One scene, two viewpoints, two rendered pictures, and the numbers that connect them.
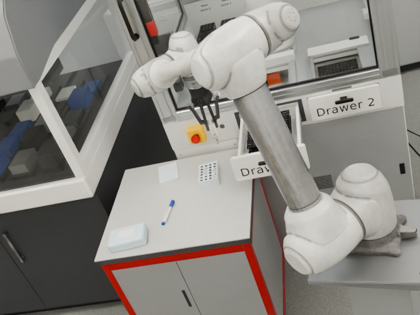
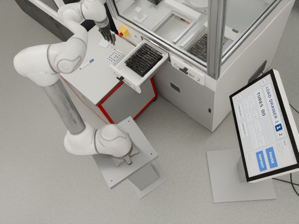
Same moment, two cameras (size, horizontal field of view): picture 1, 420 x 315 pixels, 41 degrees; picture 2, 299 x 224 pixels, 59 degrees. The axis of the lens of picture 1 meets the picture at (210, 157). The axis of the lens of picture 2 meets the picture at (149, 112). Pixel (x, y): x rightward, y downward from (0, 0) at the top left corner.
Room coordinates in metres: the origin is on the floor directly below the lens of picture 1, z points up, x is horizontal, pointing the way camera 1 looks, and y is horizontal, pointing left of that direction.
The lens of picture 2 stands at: (1.00, -1.10, 2.41)
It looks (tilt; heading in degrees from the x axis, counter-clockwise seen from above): 61 degrees down; 46
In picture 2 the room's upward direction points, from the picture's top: 22 degrees counter-clockwise
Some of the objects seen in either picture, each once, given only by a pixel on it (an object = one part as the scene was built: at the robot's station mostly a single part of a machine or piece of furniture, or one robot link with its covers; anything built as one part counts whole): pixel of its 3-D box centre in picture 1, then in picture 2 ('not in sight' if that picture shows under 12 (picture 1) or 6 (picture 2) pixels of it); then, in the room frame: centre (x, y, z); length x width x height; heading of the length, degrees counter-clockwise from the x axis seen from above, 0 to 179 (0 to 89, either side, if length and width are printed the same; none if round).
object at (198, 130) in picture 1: (196, 134); (123, 32); (2.14, 0.02, 0.88); 0.07 x 0.05 x 0.07; 73
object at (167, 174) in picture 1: (168, 173); (106, 41); (2.08, 0.20, 0.77); 0.13 x 0.09 x 0.02; 176
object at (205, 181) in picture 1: (209, 174); (115, 57); (1.95, 0.03, 0.78); 0.12 x 0.08 x 0.04; 169
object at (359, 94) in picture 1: (344, 102); (187, 70); (1.97, -0.60, 0.87); 0.29 x 0.02 x 0.11; 73
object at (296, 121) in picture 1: (270, 134); (144, 60); (1.95, -0.27, 0.86); 0.40 x 0.26 x 0.06; 163
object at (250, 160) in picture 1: (269, 162); (125, 78); (1.75, -0.21, 0.87); 0.29 x 0.02 x 0.11; 73
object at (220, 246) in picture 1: (205, 261); (111, 84); (1.89, 0.18, 0.38); 0.62 x 0.58 x 0.76; 73
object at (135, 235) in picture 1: (127, 237); not in sight; (1.73, 0.41, 0.78); 0.15 x 0.10 x 0.04; 80
